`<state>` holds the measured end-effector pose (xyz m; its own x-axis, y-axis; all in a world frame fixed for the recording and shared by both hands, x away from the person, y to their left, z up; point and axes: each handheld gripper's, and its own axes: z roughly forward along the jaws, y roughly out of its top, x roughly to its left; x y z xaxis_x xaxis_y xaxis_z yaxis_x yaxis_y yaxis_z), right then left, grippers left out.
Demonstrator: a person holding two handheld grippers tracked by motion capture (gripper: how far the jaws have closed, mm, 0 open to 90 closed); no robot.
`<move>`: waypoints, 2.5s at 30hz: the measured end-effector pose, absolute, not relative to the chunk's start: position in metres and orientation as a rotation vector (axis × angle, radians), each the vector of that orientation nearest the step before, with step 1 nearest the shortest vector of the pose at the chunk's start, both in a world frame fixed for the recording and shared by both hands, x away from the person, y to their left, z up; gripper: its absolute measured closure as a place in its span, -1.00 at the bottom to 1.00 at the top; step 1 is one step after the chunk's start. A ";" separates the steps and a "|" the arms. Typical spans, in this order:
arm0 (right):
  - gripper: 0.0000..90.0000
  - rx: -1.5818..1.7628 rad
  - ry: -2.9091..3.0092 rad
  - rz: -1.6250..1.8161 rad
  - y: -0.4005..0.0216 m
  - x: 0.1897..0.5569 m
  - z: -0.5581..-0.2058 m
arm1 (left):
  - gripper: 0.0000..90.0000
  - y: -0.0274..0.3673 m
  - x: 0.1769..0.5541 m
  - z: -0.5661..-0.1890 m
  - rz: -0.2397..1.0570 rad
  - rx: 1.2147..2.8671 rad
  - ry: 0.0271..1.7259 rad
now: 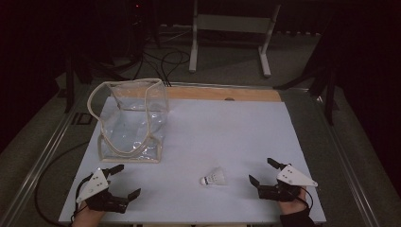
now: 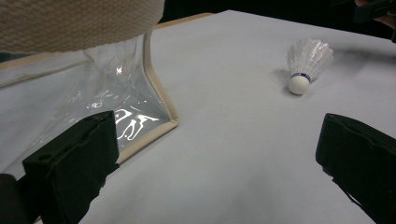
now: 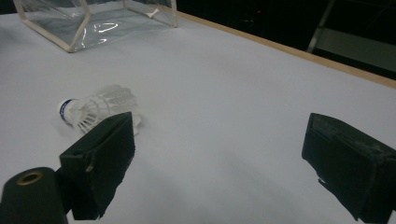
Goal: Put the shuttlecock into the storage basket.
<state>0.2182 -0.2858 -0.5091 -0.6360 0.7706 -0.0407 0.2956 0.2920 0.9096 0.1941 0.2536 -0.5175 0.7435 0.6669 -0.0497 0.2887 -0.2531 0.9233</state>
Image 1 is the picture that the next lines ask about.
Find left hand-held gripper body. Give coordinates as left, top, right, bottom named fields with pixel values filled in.
left=76, top=167, right=131, bottom=215

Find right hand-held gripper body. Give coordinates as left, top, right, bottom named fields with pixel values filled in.
left=257, top=164, right=319, bottom=202

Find white shuttlecock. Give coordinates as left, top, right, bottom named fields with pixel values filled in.
left=199, top=166, right=228, bottom=187

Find clear plastic bag beige trim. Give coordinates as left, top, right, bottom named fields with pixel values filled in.
left=87, top=78, right=170, bottom=165

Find person's right hand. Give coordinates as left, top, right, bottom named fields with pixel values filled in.
left=277, top=187, right=307, bottom=216

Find person's left hand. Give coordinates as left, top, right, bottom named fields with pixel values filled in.
left=71, top=202, right=107, bottom=227

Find white table sheet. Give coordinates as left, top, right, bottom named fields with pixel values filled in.
left=58, top=96, right=327, bottom=225

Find black stand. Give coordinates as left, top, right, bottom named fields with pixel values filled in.
left=273, top=60, right=340, bottom=127
left=62, top=53, right=131, bottom=114

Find white metal stand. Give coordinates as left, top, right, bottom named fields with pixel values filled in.
left=188, top=0, right=282, bottom=79

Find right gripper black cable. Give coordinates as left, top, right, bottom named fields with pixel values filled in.
left=297, top=185, right=314, bottom=211

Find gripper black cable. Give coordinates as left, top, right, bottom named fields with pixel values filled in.
left=297, top=185, right=314, bottom=211
left=34, top=141, right=96, bottom=227

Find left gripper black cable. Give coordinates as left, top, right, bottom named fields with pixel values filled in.
left=34, top=141, right=96, bottom=227

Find aluminium frame rail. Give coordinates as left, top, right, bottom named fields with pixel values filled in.
left=313, top=94, right=381, bottom=227
left=0, top=84, right=93, bottom=227

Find black floor cables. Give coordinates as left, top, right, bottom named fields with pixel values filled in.
left=131, top=48, right=192, bottom=88

